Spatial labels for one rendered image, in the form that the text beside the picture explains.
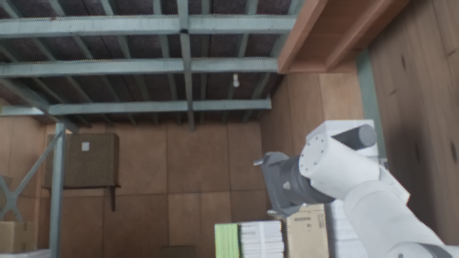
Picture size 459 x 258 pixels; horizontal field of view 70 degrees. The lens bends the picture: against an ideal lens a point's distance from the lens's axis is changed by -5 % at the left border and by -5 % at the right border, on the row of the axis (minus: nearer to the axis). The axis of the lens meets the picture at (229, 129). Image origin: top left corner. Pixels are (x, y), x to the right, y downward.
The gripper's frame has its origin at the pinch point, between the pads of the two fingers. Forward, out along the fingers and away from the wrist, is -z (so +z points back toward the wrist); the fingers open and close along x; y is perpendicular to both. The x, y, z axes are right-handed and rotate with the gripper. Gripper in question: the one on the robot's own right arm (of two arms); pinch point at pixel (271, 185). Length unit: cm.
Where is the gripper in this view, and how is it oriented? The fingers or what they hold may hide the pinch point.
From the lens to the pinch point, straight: 71.8
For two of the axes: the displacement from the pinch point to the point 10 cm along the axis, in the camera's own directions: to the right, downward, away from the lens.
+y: -8.9, 1.9, -4.1
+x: -2.7, -9.5, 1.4
